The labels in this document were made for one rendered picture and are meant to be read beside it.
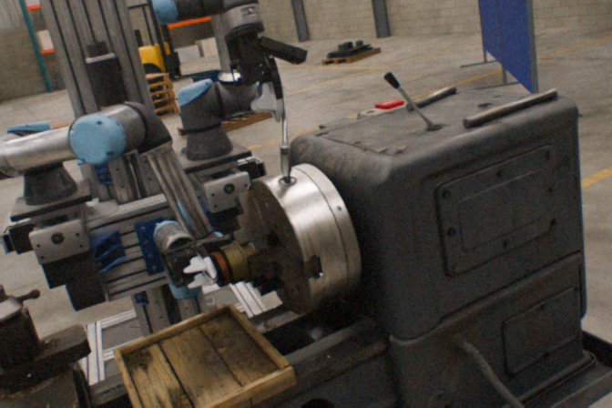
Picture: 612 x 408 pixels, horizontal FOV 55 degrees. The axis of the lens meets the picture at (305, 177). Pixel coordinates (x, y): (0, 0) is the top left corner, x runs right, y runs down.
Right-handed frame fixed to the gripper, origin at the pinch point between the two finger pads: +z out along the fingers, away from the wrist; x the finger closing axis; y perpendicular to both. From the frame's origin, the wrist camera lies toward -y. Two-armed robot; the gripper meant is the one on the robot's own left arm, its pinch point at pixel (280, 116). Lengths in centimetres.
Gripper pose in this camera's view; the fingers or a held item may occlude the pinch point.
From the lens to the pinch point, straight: 132.4
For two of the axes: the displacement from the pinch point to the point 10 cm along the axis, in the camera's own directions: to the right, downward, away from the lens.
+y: -8.8, 2.8, -3.9
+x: 4.1, 0.2, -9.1
